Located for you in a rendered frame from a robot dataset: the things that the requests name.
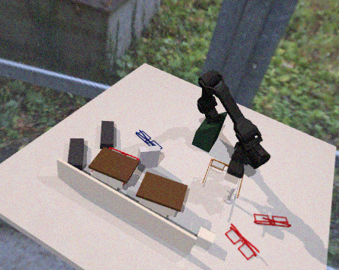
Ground long grey flat panel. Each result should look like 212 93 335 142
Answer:
57 158 197 255

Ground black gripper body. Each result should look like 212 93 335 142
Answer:
227 141 250 178

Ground blue-framed glasses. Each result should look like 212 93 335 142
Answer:
135 130 162 149

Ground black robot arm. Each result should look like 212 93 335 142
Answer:
197 69 271 169

